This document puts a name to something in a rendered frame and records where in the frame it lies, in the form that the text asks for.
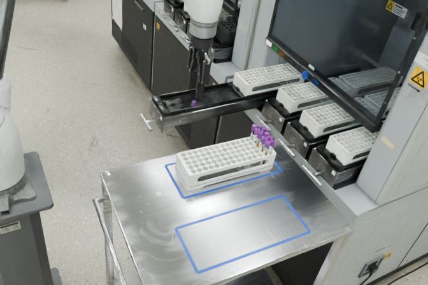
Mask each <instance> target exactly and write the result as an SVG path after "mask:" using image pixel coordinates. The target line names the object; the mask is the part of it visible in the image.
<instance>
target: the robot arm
mask: <svg viewBox="0 0 428 285"><path fill-rule="evenodd" d="M15 1H16V0H0V213H1V216H8V215H9V214H10V205H12V204H16V203H19V202H25V201H33V200H35V199H36V198H37V194H36V191H35V190H34V189H33V187H32V184H31V180H30V177H29V173H28V170H27V166H28V162H27V160H26V159H24V153H23V149H22V143H21V140H20V135H19V133H18V128H17V126H16V124H15V122H14V120H13V118H12V117H11V116H10V110H11V81H10V80H9V78H8V77H7V75H5V74H4V67H5V62H6V55H7V51H8V43H9V39H10V32H11V25H12V20H13V13H14V9H15ZM181 1H182V2H184V3H185V4H186V5H187V7H188V9H189V11H190V28H189V31H190V33H191V37H190V43H189V56H188V62H187V67H188V68H189V71H190V74H189V86H188V89H193V88H195V89H196V93H195V98H198V97H203V93H204V84H206V83H209V78H210V69H211V63H212V59H209V57H208V50H209V48H211V46H212V44H213V37H214V36H215V35H216V32H217V24H218V17H219V15H220V13H221V11H222V5H223V0H181ZM197 67H198V69H197ZM197 71H199V80H198V81H197V74H198V72H197Z"/></svg>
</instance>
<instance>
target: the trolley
mask: <svg viewBox="0 0 428 285"><path fill-rule="evenodd" d="M269 136H272V137H273V139H275V140H276V138H275V137H274V136H273V135H272V134H271V133H269ZM273 149H274V150H275V152H276V156H275V160H274V163H273V167H272V169H269V170H265V171H262V172H259V171H258V172H254V173H251V174H247V175H244V176H240V177H235V178H232V179H228V180H225V181H221V182H217V183H213V184H209V185H206V186H203V187H202V188H198V189H195V190H190V191H187V190H186V189H185V187H184V185H183V183H182V181H181V179H180V178H179V176H178V174H177V173H176V171H175V165H176V154H174V155H169V156H164V157H160V158H156V159H152V160H147V161H144V162H138V163H134V164H130V165H125V166H121V167H116V168H113V169H108V170H102V171H100V177H101V188H102V197H99V198H95V199H92V201H93V204H94V207H95V209H96V212H97V216H98V218H99V222H100V224H101V228H102V229H103V233H104V251H105V264H106V285H274V284H273V282H272V280H271V279H270V277H269V276H268V274H267V272H266V271H265V270H264V268H265V267H268V266H270V265H273V264H275V263H278V262H281V261H283V260H286V259H289V258H291V257H293V256H297V255H299V254H301V253H305V252H307V251H309V250H312V249H315V248H317V247H320V246H323V245H325V244H328V243H330V242H333V241H334V243H333V245H332V247H331V249H330V251H329V253H328V255H327V257H326V259H325V261H324V263H323V265H322V267H321V269H320V271H319V273H318V275H317V278H316V279H315V282H314V283H313V285H325V283H326V281H327V280H328V278H329V276H330V274H331V272H332V270H333V268H334V266H335V264H336V262H337V260H338V258H339V256H340V254H341V252H342V250H343V249H344V247H345V245H346V243H347V241H348V239H349V237H350V235H351V234H353V232H354V230H355V229H354V228H353V227H352V226H351V224H349V222H348V221H347V220H346V219H345V218H344V217H343V215H342V214H341V213H340V212H339V211H338V210H337V209H336V208H335V206H334V205H333V204H332V203H331V201H330V200H329V199H328V198H327V197H326V196H325V195H324V194H323V193H322V191H321V190H320V189H319V188H318V186H317V185H316V184H315V183H314V182H313V181H312V180H311V179H310V177H309V176H308V175H307V174H306V173H305V171H303V170H302V168H301V167H300V166H299V165H298V164H297V162H296V161H295V160H294V159H293V158H292V157H291V156H290V155H289V153H288V152H287V151H286V150H285V149H284V147H283V146H282V145H281V144H280V143H279V142H278V141H277V140H276V142H275V146H274V148H273ZM101 202H102V203H103V215H102V212H101V210H100V207H99V204H98V203H101ZM112 209H113V212H114V214H115V217H116V219H117V222H118V225H119V227H120V230H121V232H122V235H123V238H124V240H125V243H126V246H127V248H128V251H129V254H130V256H131V259H132V262H133V264H134V267H135V269H136V270H135V271H132V272H129V273H126V274H123V272H122V269H121V266H120V263H119V261H118V258H117V255H116V252H115V249H114V247H113V220H112ZM114 265H115V268H116V271H117V274H118V276H117V277H114Z"/></svg>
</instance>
